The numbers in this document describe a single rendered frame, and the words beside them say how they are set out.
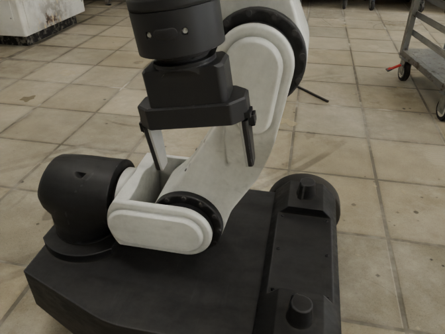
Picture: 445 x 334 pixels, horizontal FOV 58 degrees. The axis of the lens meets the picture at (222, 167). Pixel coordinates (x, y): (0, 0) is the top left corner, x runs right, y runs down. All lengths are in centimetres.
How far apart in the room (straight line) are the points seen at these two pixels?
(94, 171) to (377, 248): 78
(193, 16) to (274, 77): 21
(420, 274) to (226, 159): 68
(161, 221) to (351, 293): 54
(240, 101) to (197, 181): 34
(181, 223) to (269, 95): 30
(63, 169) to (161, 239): 25
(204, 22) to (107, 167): 51
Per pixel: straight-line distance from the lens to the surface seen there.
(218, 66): 40
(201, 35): 38
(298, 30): 58
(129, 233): 80
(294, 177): 107
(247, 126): 43
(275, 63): 55
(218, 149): 68
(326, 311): 76
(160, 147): 48
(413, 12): 239
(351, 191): 140
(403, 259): 120
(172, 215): 74
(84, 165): 85
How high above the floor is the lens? 79
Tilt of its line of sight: 33 degrees down
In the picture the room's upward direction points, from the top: straight up
